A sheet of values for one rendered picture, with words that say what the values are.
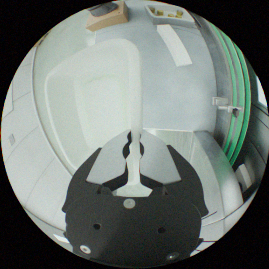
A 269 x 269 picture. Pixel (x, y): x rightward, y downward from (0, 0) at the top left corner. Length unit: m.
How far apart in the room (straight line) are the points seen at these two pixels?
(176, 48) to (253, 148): 0.64
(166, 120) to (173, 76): 0.23
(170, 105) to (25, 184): 3.53
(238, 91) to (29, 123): 3.61
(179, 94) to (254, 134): 0.53
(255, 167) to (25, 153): 3.77
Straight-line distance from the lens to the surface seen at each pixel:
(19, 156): 3.21
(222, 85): 0.54
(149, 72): 0.47
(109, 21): 0.61
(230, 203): 0.36
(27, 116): 3.31
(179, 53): 0.45
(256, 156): 0.65
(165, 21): 0.57
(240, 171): 0.67
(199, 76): 0.53
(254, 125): 0.65
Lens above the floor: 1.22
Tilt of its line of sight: 58 degrees down
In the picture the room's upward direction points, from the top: 162 degrees counter-clockwise
